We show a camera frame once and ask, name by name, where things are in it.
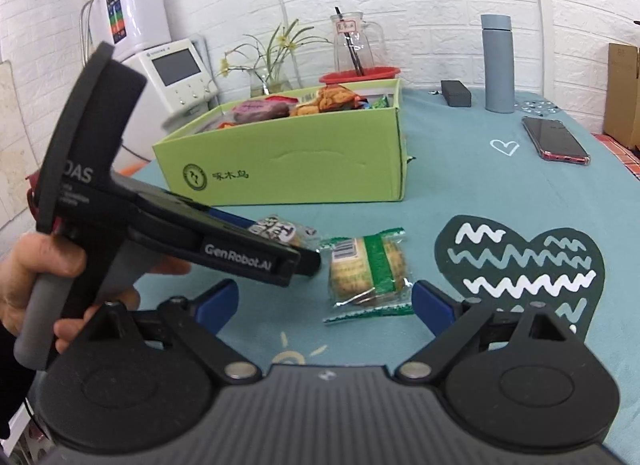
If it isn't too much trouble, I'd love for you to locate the green biscuit snack pack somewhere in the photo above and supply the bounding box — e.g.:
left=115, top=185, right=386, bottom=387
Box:
left=320, top=228, right=413, bottom=324

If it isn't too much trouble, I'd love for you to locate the white black snack pack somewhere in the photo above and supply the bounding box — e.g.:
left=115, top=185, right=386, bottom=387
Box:
left=248, top=215, right=320, bottom=249

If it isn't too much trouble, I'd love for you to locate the red thermos jug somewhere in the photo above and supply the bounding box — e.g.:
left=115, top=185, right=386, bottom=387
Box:
left=26, top=170, right=40, bottom=219

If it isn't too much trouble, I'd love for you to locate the white machine with screen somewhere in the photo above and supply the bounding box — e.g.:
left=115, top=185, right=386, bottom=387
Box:
left=124, top=40, right=218, bottom=135

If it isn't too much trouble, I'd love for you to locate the smartphone in red case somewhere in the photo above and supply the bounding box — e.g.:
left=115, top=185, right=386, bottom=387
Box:
left=522, top=116, right=591, bottom=166

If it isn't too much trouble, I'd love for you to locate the white water purifier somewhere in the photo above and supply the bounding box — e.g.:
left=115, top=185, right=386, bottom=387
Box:
left=89, top=0, right=171, bottom=61

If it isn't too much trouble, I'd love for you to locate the green cardboard box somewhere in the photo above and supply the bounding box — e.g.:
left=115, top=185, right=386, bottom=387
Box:
left=153, top=78, right=409, bottom=206

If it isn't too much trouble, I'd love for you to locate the glass vase with plant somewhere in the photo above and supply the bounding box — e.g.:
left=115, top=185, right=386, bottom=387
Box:
left=216, top=19, right=329, bottom=96

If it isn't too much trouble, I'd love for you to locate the black rectangular case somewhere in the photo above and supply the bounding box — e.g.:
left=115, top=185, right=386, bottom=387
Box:
left=440, top=81, right=472, bottom=108

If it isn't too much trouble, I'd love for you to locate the fried chicken snack bag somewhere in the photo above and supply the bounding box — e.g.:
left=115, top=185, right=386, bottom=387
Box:
left=290, top=85, right=368, bottom=116

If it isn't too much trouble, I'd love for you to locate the grey thermos bottle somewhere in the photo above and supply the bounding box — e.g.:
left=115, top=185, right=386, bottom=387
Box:
left=480, top=14, right=515, bottom=114

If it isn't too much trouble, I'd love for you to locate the brown cardboard box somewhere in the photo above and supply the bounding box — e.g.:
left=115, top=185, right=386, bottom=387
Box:
left=603, top=43, right=639, bottom=150

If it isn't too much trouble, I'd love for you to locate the red plastic bowl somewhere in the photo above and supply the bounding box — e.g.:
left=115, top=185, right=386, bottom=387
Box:
left=319, top=66, right=401, bottom=85

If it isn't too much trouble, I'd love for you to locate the clear glass pitcher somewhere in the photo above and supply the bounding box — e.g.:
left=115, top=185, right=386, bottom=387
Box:
left=331, top=7, right=387, bottom=73

